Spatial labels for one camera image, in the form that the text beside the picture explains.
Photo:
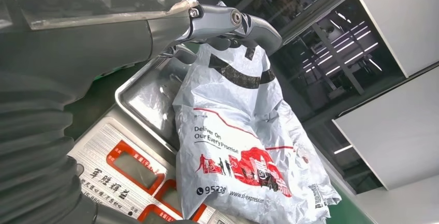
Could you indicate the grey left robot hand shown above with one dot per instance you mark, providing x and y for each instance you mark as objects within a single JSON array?
[{"x": 85, "y": 37}]

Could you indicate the white courier parcel black logo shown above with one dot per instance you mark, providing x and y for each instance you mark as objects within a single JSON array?
[{"x": 233, "y": 119}]

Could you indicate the white electronic scale steel pan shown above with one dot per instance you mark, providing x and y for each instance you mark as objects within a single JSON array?
[{"x": 151, "y": 106}]

